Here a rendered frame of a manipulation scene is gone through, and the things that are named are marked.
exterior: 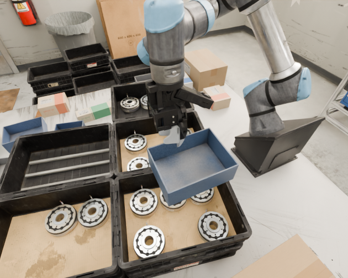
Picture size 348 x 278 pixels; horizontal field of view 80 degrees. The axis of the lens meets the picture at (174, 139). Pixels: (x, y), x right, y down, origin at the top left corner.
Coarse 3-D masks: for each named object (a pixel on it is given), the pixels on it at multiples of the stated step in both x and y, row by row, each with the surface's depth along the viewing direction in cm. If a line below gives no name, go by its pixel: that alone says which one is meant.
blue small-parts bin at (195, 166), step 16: (208, 128) 62; (160, 144) 58; (176, 144) 61; (192, 144) 65; (208, 144) 66; (160, 160) 63; (176, 160) 63; (192, 160) 63; (208, 160) 63; (224, 160) 60; (160, 176) 51; (176, 176) 59; (192, 176) 59; (208, 176) 51; (224, 176) 55; (176, 192) 49; (192, 192) 53
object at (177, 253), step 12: (120, 216) 66; (240, 216) 66; (120, 228) 63; (120, 240) 61; (216, 240) 61; (228, 240) 61; (240, 240) 63; (120, 252) 59; (168, 252) 59; (180, 252) 59; (192, 252) 60; (120, 264) 57; (132, 264) 57; (144, 264) 58
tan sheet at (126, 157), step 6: (192, 132) 105; (150, 138) 102; (156, 138) 102; (162, 138) 102; (120, 144) 99; (150, 144) 99; (156, 144) 99; (120, 150) 97; (126, 156) 95; (132, 156) 95; (138, 156) 95; (144, 156) 95; (126, 162) 92; (126, 168) 90; (138, 168) 90
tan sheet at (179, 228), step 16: (128, 208) 78; (160, 208) 78; (192, 208) 78; (208, 208) 78; (224, 208) 78; (128, 224) 74; (144, 224) 74; (160, 224) 74; (176, 224) 74; (192, 224) 74; (128, 240) 70; (176, 240) 70; (192, 240) 70
